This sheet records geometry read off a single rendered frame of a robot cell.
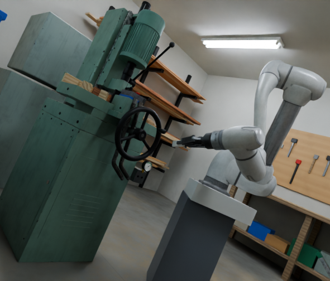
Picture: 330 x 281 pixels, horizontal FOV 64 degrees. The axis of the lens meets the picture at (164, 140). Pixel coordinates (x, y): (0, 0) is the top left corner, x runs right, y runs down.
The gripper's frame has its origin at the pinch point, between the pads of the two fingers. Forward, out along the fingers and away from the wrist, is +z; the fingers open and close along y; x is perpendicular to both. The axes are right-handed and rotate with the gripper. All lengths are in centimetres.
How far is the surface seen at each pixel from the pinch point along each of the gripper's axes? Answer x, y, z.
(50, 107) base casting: -18, 33, 78
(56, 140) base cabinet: 5, 33, 57
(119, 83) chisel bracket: -36, 15, 39
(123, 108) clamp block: -13.8, 20.7, 22.0
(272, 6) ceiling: -200, -132, 4
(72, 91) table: -14, 44, 33
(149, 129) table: -14.3, -9.1, 31.6
